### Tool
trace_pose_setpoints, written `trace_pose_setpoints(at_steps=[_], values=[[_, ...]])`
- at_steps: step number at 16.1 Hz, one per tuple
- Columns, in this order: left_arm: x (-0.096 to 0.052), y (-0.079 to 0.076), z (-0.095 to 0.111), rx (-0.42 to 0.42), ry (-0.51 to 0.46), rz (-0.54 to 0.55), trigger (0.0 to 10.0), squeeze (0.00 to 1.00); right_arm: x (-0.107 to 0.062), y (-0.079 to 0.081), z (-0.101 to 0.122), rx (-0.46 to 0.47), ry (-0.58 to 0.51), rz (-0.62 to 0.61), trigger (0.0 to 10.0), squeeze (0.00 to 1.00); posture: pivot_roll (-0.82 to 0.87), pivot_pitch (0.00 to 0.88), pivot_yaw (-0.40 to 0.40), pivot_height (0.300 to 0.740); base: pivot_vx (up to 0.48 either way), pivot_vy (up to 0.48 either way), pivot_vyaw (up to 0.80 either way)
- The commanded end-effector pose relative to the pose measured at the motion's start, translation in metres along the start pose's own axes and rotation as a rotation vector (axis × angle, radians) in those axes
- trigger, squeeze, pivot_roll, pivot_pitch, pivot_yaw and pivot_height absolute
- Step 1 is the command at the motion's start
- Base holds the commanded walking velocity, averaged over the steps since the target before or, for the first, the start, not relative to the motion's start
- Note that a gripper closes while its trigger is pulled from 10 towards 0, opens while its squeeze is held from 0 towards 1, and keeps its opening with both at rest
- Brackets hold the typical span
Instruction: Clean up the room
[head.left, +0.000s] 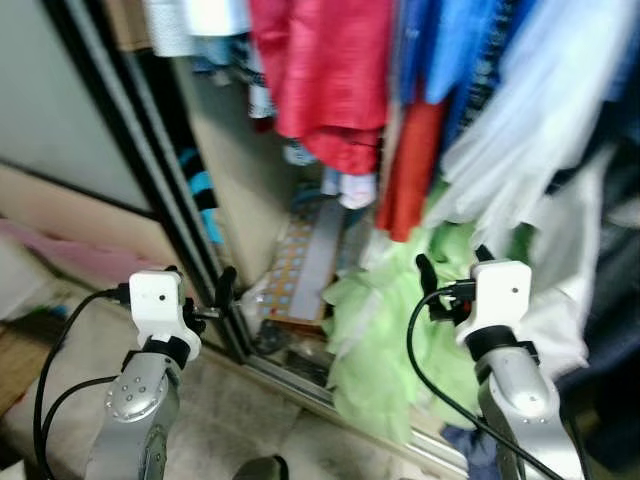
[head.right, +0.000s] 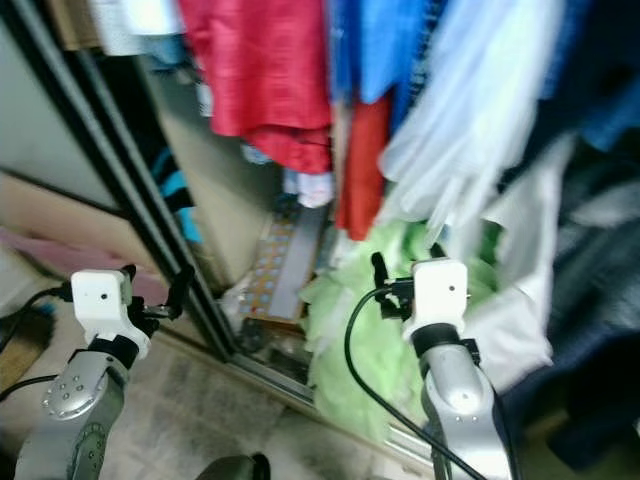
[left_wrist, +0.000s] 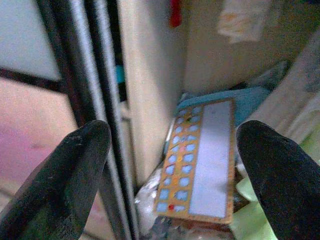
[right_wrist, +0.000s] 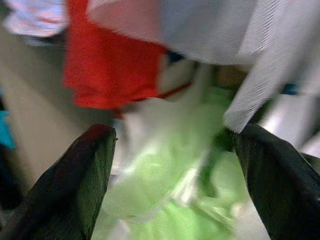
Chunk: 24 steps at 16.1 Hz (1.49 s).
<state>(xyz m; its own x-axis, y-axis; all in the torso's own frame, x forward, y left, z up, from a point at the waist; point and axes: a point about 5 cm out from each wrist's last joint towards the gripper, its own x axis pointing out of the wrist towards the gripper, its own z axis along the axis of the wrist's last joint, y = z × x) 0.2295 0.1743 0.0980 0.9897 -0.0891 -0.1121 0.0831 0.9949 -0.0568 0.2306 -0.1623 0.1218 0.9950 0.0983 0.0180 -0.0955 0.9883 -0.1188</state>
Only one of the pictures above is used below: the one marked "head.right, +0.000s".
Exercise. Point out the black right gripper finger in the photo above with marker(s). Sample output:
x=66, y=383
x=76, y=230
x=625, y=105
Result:
x=439, y=252
x=380, y=272

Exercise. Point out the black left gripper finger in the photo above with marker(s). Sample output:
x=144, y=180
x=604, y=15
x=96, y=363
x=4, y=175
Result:
x=181, y=288
x=128, y=271

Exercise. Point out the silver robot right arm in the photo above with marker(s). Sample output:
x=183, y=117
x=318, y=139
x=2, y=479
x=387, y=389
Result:
x=460, y=400

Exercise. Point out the light green fabric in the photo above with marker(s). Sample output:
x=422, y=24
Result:
x=345, y=340

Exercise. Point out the pink cloth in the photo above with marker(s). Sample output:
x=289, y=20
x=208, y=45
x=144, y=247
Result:
x=35, y=252

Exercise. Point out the black sock with blue stripes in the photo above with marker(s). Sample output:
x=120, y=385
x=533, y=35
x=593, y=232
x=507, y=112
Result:
x=178, y=190

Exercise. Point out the patterned flat box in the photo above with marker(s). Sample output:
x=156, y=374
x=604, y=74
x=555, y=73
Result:
x=275, y=270

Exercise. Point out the orange-red hanging garment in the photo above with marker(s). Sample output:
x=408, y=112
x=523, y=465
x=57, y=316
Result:
x=363, y=170

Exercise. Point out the small white garment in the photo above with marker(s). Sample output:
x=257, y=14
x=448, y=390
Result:
x=310, y=190

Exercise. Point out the metal wardrobe floor track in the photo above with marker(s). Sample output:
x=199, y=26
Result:
x=280, y=385

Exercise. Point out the white sheer hanging garment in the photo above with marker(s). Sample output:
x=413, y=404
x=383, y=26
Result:
x=470, y=110

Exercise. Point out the dark navy clothing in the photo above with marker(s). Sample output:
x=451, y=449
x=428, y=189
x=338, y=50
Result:
x=600, y=300

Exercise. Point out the black framed sliding wardrobe door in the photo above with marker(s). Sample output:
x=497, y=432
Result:
x=50, y=100

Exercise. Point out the blue hanging garment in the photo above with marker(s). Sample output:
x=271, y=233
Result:
x=380, y=40

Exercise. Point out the red hanging garment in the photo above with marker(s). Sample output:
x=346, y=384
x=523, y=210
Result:
x=260, y=70

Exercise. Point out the pale hanging garments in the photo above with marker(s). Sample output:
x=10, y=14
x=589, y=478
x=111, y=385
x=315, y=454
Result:
x=135, y=20

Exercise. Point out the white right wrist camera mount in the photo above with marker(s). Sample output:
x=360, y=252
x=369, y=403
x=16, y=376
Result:
x=440, y=285

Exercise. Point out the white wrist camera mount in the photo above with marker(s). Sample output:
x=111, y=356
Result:
x=100, y=295
x=440, y=285

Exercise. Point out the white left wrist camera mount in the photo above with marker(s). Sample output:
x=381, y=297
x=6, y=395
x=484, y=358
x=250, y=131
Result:
x=100, y=295

